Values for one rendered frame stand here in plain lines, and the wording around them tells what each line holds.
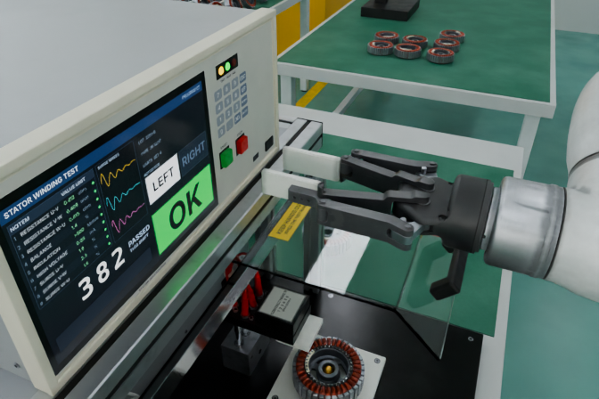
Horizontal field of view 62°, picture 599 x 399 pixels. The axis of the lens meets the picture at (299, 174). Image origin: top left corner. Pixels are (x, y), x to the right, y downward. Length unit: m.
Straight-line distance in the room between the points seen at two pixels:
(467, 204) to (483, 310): 0.57
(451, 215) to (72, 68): 0.38
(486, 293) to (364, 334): 0.28
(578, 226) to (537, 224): 0.03
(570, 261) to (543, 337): 1.62
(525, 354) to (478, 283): 0.95
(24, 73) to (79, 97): 0.09
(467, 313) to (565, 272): 0.55
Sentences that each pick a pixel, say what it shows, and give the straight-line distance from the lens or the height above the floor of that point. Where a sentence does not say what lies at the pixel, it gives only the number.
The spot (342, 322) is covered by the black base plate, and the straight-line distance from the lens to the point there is 0.95.
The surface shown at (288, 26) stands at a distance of 4.23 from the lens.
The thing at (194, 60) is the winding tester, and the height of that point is 1.32.
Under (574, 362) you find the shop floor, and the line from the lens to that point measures 2.08.
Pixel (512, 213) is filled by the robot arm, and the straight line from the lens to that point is 0.49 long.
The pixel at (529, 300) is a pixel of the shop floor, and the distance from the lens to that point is 2.23.
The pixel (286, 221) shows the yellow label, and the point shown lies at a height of 1.07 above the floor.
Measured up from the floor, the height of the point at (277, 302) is 0.92.
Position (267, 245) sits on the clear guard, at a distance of 0.65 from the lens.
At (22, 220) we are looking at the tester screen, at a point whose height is 1.27.
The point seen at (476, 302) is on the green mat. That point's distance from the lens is 1.06.
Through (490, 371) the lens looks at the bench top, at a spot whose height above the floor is 0.75.
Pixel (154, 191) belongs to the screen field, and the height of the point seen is 1.22.
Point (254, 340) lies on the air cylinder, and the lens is 0.85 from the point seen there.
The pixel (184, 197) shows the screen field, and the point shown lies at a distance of 0.54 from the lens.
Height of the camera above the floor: 1.49
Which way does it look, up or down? 33 degrees down
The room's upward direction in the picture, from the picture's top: straight up
